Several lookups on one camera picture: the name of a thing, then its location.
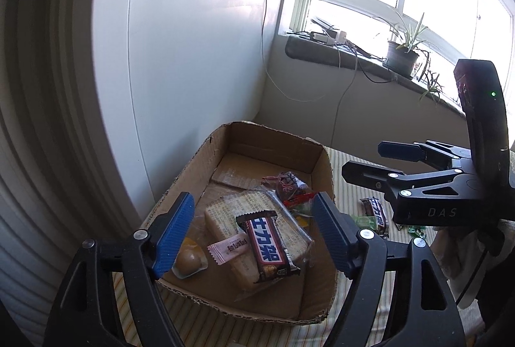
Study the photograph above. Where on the white wardrobe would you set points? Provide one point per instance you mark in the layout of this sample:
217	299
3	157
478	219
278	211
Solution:
193	49

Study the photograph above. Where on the pink candy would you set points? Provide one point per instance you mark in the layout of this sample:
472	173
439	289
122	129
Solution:
229	248

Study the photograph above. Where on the yellow jelly cup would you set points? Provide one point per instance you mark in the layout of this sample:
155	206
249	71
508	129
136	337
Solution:
189	260

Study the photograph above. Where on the clear packet of bread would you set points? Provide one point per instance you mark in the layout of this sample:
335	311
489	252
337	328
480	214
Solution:
225	218

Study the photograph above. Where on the cardboard box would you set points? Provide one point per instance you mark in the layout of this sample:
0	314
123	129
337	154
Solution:
261	154

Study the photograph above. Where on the potted spider plant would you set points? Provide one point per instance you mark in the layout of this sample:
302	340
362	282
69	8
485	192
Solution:
402	59

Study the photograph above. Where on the dark candy bag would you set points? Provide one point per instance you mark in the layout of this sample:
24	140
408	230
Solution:
287	182

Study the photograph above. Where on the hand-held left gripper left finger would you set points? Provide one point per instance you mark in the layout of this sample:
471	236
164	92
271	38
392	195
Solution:
173	238

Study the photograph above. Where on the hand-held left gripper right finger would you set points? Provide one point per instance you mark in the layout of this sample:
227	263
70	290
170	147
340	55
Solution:
334	238

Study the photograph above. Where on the dark green candy packet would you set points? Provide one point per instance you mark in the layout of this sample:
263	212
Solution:
416	231

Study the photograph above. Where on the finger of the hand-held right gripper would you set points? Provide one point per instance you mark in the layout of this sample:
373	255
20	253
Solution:
398	150
362	172

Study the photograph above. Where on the white power adapter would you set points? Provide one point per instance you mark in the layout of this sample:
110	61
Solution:
338	37

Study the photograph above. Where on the clear red-printed snack packet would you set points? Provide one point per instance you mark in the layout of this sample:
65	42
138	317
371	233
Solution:
299	201

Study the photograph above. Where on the white ribbed panel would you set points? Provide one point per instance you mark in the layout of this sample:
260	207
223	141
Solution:
60	129

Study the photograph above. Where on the light green candy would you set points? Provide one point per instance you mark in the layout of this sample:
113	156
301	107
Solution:
364	221

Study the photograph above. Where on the white cloth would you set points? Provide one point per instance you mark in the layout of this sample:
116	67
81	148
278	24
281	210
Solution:
462	270

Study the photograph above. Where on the brown chocolate bar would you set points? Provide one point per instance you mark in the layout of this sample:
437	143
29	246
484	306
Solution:
376	212
265	246

